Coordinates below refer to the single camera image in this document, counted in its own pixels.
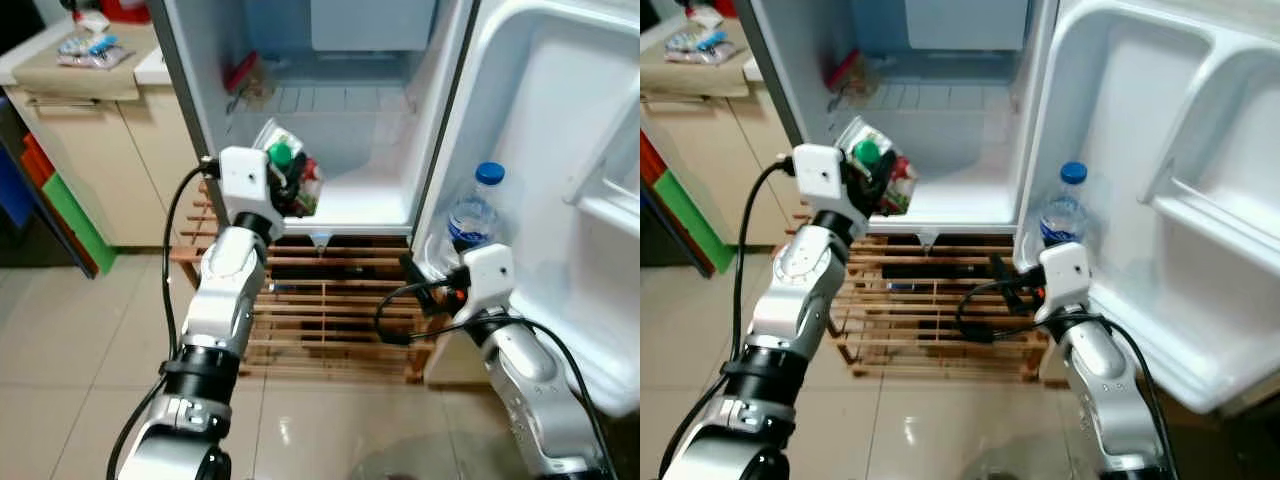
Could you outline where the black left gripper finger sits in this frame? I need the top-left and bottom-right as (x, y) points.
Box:
(283, 162), (312, 208)
(866, 155), (898, 213)

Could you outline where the green capped drink carton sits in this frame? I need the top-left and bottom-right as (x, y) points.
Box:
(835, 115), (916, 216)
(252, 118), (326, 218)

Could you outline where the grey fridge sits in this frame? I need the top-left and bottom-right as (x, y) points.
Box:
(735, 0), (1061, 233)
(148, 0), (476, 236)

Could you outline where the white fridge door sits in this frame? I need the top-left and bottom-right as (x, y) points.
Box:
(412, 0), (641, 419)
(1012, 0), (1280, 416)

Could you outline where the wooden slat rack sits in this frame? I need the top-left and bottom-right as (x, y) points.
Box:
(785, 180), (1051, 383)
(170, 180), (441, 383)

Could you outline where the blue capped water bottle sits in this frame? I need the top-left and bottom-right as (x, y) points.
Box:
(1038, 160), (1091, 249)
(445, 162), (506, 251)

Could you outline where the red food packet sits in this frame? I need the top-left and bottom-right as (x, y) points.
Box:
(222, 52), (263, 99)
(825, 50), (866, 96)

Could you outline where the beige kitchen cabinet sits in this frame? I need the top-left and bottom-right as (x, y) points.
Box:
(0, 20), (216, 249)
(640, 15), (811, 251)

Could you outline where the green board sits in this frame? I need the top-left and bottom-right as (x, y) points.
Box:
(40, 172), (116, 273)
(645, 170), (736, 276)

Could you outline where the pale blue freezer flap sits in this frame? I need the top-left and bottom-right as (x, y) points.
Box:
(310, 0), (441, 53)
(905, 0), (1031, 51)

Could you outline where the tan counter board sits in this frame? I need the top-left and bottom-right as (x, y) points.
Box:
(10, 22), (161, 101)
(640, 25), (761, 99)

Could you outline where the orange board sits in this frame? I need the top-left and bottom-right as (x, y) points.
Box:
(20, 135), (56, 191)
(640, 130), (666, 186)

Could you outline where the clear plastic snack bag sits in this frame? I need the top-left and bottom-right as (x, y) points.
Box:
(57, 33), (136, 69)
(665, 28), (731, 66)

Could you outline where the blue board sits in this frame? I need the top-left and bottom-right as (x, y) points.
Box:
(0, 150), (36, 226)

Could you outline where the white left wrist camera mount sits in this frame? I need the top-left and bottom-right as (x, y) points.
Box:
(218, 146), (283, 233)
(793, 143), (859, 226)

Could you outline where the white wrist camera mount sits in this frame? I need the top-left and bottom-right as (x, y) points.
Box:
(218, 146), (283, 233)
(793, 143), (859, 226)
(455, 243), (516, 323)
(1035, 240), (1093, 323)

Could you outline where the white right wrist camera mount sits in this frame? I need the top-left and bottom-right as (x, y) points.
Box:
(455, 243), (516, 323)
(1035, 240), (1093, 323)

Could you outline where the white wire fridge shelf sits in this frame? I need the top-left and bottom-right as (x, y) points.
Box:
(860, 82), (1011, 113)
(265, 82), (411, 113)

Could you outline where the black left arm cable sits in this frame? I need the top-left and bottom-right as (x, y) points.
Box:
(105, 160), (221, 480)
(655, 160), (796, 480)

